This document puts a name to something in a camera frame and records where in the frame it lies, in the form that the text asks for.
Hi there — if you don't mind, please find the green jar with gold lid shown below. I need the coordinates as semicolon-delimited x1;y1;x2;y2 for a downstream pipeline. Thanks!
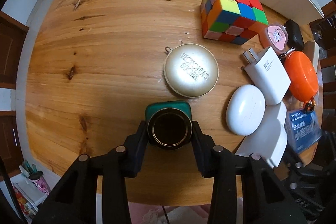
145;101;193;150

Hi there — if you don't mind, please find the white 33W charger plug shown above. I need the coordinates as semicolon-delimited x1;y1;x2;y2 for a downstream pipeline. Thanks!
243;46;291;105

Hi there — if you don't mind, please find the round gold tin case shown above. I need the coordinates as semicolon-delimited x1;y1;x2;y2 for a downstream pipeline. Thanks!
163;43;219;98

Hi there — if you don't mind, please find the blue printed small box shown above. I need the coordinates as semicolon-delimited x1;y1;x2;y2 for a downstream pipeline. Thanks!
285;109;322;154

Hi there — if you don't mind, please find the beige small block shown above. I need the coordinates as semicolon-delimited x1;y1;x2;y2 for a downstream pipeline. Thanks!
303;41;319;72

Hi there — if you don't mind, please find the orange round case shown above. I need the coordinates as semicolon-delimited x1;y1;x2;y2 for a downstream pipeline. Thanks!
284;51;319;112

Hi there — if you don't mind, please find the multicolour puzzle cube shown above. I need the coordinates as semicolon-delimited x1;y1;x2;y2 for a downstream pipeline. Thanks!
200;0;268;45

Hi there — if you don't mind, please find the white oval earbuds case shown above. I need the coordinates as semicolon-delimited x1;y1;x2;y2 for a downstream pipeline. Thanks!
226;84;266;136

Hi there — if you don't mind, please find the black charger adapter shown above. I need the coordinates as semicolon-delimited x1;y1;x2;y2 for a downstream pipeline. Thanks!
284;19;304;51

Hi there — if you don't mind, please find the pink floss dispenser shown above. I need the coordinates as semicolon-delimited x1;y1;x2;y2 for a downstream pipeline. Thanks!
259;24;288;56

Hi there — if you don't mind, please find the white rectangular box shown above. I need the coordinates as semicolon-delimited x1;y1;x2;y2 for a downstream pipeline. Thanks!
235;102;288;168

